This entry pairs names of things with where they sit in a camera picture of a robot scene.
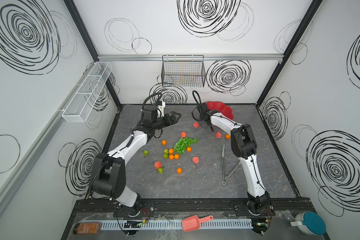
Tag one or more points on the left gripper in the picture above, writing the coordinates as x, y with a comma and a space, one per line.
169, 119

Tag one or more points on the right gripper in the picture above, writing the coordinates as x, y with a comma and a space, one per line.
204, 120

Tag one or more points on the red flower-shaped fruit bowl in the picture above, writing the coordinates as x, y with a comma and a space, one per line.
222, 108

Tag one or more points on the green fake grape bunch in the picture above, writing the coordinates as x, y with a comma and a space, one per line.
182, 144

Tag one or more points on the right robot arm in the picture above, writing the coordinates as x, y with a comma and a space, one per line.
244, 146

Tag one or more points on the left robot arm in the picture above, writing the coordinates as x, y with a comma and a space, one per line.
108, 175

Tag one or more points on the metal kitchen tongs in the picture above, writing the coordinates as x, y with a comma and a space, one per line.
226, 171

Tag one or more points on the pink plastic scoop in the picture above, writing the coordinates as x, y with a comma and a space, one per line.
194, 222

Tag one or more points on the teal and white container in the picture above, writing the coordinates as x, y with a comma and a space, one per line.
309, 223

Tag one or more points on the brown bottle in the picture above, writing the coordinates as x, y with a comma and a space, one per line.
86, 228

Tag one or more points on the black wire basket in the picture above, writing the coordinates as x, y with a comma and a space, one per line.
183, 70

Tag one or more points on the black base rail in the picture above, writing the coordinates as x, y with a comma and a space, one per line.
154, 207

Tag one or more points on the white wire shelf basket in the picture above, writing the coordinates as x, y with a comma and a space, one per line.
92, 94

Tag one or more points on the white slotted cable duct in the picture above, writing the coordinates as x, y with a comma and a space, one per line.
218, 224

